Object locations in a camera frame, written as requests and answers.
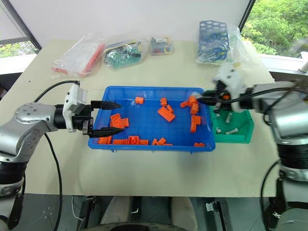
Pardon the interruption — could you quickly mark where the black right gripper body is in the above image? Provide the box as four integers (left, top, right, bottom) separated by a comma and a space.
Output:
212, 80, 232, 113

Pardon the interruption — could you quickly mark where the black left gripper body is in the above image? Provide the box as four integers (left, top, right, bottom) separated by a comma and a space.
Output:
72, 104, 95, 136

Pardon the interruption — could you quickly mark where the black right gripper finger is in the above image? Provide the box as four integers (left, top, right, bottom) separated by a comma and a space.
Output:
193, 90, 218, 97
197, 97, 218, 106

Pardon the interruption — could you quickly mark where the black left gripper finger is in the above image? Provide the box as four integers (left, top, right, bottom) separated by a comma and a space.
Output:
90, 100, 123, 111
89, 127, 125, 140

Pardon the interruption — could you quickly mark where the green plastic bin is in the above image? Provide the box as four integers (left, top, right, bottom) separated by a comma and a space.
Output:
209, 105, 255, 144

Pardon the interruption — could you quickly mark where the blue plastic bin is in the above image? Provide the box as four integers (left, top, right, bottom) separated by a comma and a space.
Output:
87, 86, 217, 153

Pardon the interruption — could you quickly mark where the large orange toy brick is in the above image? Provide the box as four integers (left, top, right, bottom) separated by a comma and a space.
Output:
110, 113, 124, 128
157, 107, 177, 123

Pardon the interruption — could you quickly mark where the long orange toy brick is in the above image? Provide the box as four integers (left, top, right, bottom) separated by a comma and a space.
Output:
190, 115, 202, 134

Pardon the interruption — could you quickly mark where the blue test tube rack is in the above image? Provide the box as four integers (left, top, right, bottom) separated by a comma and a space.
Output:
195, 20, 229, 64

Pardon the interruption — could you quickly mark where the crumpled clear plastic bag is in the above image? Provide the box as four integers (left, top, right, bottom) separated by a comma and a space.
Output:
225, 23, 256, 71

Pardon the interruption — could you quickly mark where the clear bag with green parts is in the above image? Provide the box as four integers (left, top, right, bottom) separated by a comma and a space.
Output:
102, 35, 148, 70

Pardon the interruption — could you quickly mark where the clear bag of straws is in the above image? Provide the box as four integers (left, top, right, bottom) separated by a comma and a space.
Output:
51, 31, 104, 78

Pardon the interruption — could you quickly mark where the small clear plastic box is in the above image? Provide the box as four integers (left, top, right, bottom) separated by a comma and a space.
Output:
150, 36, 175, 56

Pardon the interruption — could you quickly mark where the white rounded robot foot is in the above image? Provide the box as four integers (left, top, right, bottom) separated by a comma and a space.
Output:
100, 196, 131, 227
170, 196, 200, 231

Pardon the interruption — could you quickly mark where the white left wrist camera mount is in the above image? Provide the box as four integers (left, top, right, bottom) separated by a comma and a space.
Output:
62, 84, 88, 134

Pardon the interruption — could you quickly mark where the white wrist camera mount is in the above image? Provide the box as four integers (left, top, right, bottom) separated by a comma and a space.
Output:
62, 84, 88, 134
212, 63, 246, 97

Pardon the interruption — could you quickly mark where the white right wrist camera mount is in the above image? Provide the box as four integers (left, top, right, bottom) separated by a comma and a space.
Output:
212, 63, 246, 97

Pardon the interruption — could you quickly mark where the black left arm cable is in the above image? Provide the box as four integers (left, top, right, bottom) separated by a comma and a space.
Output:
33, 80, 80, 231

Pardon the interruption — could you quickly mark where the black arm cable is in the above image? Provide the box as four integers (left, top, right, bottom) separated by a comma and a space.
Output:
230, 81, 306, 231
33, 80, 80, 231

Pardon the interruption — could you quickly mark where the black table bracket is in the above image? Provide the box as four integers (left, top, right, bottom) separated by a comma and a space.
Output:
76, 195, 97, 231
205, 200, 233, 231

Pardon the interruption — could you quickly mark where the thin white wire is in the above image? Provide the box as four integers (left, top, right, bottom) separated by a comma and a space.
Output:
71, 195, 84, 221

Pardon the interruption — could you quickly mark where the black window frame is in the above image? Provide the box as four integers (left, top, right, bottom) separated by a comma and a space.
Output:
0, 0, 42, 51
239, 0, 257, 31

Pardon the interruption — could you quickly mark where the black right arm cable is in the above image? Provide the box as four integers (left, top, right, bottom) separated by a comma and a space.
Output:
230, 81, 306, 231

